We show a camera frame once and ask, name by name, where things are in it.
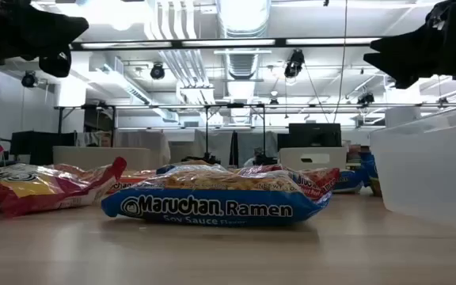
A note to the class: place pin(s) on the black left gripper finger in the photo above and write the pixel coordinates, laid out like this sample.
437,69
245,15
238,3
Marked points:
54,44
61,27

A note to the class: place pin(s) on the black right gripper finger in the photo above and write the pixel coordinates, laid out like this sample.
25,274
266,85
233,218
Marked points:
402,67
402,39

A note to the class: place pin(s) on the black background robot arm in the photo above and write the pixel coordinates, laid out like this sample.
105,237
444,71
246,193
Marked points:
210,159
261,158

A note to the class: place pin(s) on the clear plastic bin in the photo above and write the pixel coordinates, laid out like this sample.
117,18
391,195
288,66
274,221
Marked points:
430,170

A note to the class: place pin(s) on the person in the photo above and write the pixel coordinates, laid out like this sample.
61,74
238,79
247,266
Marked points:
105,139

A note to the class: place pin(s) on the black monitor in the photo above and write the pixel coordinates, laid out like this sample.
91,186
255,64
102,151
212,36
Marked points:
315,134

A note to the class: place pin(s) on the light grey plastic bin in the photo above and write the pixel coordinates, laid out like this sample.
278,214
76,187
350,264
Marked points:
93,156

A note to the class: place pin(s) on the white plastic bin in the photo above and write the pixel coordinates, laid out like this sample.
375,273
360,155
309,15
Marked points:
291,156

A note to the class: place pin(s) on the silver ventilation duct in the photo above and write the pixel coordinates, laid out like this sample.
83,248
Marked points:
244,63

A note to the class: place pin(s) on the black background gantry frame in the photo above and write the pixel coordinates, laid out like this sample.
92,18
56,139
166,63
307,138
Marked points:
236,105

